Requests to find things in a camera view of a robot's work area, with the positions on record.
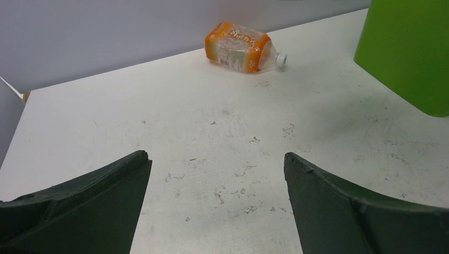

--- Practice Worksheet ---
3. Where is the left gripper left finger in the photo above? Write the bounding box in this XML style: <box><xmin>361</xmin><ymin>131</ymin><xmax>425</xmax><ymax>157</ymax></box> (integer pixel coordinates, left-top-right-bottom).
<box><xmin>1</xmin><ymin>150</ymin><xmax>152</xmax><ymax>253</ymax></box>

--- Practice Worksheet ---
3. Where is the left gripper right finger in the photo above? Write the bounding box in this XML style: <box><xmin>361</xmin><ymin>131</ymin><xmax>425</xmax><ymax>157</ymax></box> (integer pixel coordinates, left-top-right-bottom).
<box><xmin>284</xmin><ymin>152</ymin><xmax>448</xmax><ymax>253</ymax></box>

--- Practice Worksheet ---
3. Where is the large orange tea bottle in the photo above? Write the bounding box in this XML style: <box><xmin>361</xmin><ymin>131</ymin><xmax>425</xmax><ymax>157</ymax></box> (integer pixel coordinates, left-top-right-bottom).
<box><xmin>204</xmin><ymin>22</ymin><xmax>287</xmax><ymax>74</ymax></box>

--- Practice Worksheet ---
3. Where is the green plastic bin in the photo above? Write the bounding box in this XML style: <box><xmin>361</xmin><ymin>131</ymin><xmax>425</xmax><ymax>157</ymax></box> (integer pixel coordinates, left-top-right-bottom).
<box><xmin>354</xmin><ymin>0</ymin><xmax>448</xmax><ymax>117</ymax></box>

